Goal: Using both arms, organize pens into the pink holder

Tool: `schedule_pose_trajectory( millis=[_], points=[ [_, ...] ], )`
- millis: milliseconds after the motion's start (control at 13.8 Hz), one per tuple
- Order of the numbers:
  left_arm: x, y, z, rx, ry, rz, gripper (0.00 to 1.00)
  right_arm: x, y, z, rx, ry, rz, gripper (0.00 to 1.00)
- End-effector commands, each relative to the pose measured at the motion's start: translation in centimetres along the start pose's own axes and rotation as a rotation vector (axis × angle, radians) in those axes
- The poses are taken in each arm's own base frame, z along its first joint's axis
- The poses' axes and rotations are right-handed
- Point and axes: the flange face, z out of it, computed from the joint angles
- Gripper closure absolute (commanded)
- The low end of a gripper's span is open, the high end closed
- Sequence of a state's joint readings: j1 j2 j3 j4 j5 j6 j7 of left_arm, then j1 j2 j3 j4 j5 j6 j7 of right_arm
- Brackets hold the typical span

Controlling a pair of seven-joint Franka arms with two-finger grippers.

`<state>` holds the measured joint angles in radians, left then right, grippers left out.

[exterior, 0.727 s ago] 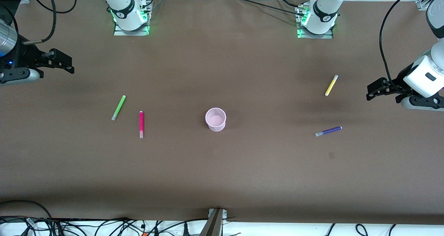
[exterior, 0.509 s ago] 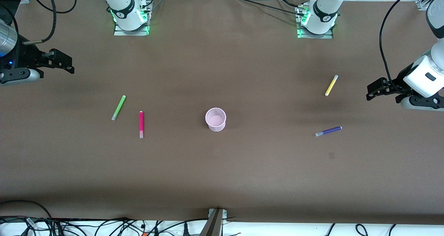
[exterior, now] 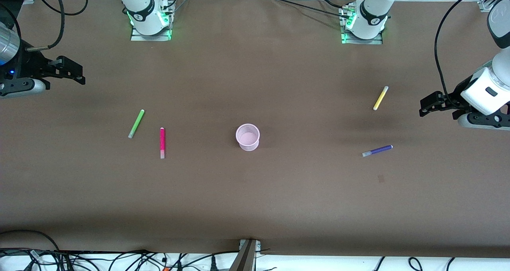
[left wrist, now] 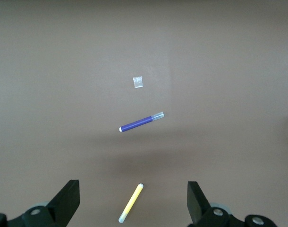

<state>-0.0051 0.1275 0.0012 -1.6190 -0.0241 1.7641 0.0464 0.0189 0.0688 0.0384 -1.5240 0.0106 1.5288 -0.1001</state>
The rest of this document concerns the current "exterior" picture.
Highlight purple pen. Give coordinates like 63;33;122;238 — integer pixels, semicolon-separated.
362;145;393;157

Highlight pink pen holder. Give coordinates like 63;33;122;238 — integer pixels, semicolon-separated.
235;124;261;151

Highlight yellow pen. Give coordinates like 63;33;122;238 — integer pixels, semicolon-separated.
373;86;389;111

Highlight green pen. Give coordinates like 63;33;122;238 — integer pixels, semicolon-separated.
127;109;145;139

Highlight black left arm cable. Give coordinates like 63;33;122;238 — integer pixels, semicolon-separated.
434;0;501;109

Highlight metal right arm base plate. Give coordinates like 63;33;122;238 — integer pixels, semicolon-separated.
130;26;173;41

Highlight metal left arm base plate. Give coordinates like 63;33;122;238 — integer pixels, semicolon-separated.
341;29;384;45

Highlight short black cable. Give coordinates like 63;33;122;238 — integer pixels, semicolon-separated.
316;0;348;10

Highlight long black cable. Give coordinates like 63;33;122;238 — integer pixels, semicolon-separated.
272;0;352;18

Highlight aluminium profile bracket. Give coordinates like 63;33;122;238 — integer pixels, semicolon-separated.
229;239;262;271

